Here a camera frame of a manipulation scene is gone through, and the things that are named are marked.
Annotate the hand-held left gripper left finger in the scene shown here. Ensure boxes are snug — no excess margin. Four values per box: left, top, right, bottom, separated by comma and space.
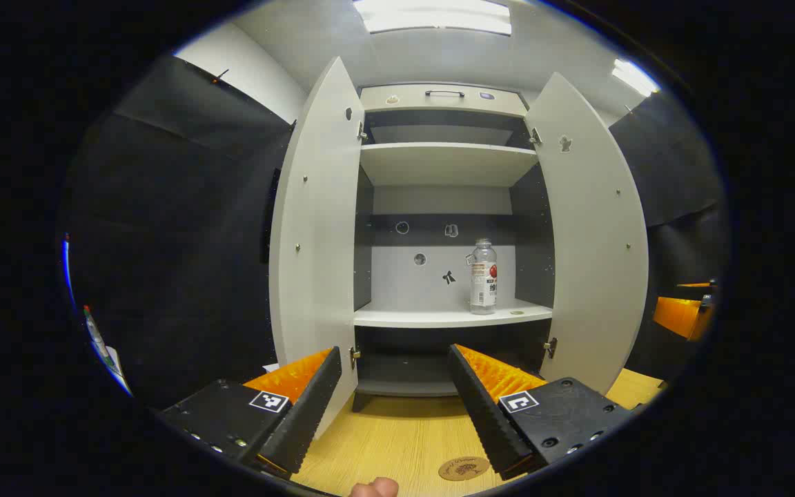
156, 347, 344, 478

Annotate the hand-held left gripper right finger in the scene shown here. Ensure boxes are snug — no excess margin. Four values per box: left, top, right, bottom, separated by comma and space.
447, 344, 637, 482

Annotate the round cork coaster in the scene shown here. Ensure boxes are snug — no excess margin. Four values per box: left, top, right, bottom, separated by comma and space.
438, 456, 491, 482

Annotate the white cabinet door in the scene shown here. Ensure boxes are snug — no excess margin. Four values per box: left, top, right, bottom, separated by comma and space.
268, 57, 365, 439
523, 72, 649, 396

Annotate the clear plastic bottle red label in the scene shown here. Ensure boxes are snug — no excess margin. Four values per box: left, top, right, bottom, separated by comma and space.
470, 239, 498, 315

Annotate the plastic bottle green cap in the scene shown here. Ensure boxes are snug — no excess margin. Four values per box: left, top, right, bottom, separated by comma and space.
84, 306, 110, 360

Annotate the black backdrop cloth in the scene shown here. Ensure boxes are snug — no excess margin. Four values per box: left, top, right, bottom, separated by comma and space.
59, 55, 729, 411

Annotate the small ceiling light panel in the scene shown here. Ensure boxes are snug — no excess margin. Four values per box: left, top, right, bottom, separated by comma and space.
611, 59, 660, 97

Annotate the bright screen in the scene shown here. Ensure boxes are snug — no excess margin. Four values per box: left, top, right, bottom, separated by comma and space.
61, 233, 75, 308

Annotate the large ceiling light panel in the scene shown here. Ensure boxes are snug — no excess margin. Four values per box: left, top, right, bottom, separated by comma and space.
353, 0, 513, 37

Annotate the white cabinet drawer black handle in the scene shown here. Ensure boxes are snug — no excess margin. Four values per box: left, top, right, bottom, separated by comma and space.
360, 84, 529, 118

